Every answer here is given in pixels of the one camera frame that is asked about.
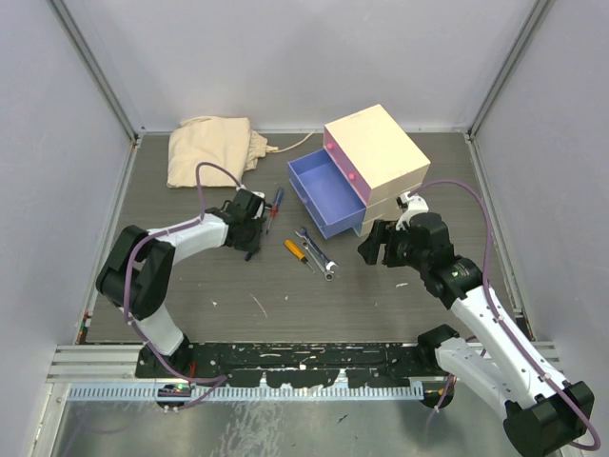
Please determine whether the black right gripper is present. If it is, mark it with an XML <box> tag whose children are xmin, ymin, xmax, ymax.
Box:
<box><xmin>358</xmin><ymin>218</ymin><xmax>429</xmax><ymax>271</ymax></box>

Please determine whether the orange handle screwdriver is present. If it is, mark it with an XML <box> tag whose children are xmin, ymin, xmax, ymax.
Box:
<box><xmin>284</xmin><ymin>240</ymin><xmax>315</xmax><ymax>272</ymax></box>

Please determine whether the pastel mini drawer chest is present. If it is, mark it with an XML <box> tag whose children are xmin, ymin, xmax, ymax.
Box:
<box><xmin>287</xmin><ymin>104</ymin><xmax>431</xmax><ymax>239</ymax></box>

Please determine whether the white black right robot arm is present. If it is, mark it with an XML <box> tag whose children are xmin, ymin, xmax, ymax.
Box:
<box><xmin>358</xmin><ymin>212</ymin><xmax>595</xmax><ymax>456</ymax></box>

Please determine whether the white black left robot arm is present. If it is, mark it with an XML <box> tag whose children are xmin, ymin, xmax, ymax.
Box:
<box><xmin>96</xmin><ymin>188</ymin><xmax>267</xmax><ymax>377</ymax></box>

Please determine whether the silver combination wrench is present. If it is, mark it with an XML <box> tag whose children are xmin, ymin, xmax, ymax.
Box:
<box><xmin>295</xmin><ymin>227</ymin><xmax>338</xmax><ymax>273</ymax></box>

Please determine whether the silver ratchet wrench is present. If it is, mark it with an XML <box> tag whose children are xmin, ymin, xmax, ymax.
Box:
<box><xmin>302</xmin><ymin>241</ymin><xmax>334</xmax><ymax>282</ymax></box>

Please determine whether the beige folded cloth bag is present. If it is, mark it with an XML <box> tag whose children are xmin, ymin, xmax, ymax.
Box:
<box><xmin>167</xmin><ymin>116</ymin><xmax>308</xmax><ymax>189</ymax></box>

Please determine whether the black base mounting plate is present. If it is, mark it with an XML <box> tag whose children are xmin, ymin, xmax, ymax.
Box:
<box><xmin>135</xmin><ymin>340</ymin><xmax>472</xmax><ymax>387</ymax></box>

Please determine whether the blue red handle screwdriver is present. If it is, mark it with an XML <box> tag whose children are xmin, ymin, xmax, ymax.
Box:
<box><xmin>265</xmin><ymin>187</ymin><xmax>285</xmax><ymax>233</ymax></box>

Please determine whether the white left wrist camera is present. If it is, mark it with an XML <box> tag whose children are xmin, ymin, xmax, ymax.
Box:
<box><xmin>240</xmin><ymin>187</ymin><xmax>265</xmax><ymax>201</ymax></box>

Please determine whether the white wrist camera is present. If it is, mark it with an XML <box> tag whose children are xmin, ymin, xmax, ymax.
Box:
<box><xmin>395</xmin><ymin>191</ymin><xmax>429</xmax><ymax>230</ymax></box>
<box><xmin>240</xmin><ymin>187</ymin><xmax>265</xmax><ymax>201</ymax></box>

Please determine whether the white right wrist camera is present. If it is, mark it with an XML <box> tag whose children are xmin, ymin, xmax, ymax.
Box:
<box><xmin>395</xmin><ymin>191</ymin><xmax>429</xmax><ymax>230</ymax></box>

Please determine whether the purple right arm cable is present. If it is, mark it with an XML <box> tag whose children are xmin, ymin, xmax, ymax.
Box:
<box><xmin>411</xmin><ymin>179</ymin><xmax>601</xmax><ymax>451</ymax></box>

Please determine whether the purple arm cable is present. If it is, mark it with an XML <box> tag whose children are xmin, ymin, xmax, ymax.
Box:
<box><xmin>411</xmin><ymin>179</ymin><xmax>601</xmax><ymax>451</ymax></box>
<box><xmin>122</xmin><ymin>162</ymin><xmax>246</xmax><ymax>410</ymax></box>

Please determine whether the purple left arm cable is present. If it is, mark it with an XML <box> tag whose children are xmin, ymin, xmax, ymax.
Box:
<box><xmin>122</xmin><ymin>162</ymin><xmax>246</xmax><ymax>410</ymax></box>

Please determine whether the light blue cable duct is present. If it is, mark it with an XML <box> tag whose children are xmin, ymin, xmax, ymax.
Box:
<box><xmin>67</xmin><ymin>382</ymin><xmax>424</xmax><ymax>402</ymax></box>

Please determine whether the aluminium frame rail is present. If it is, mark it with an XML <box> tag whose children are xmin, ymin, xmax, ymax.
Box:
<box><xmin>47</xmin><ymin>345</ymin><xmax>142</xmax><ymax>383</ymax></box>

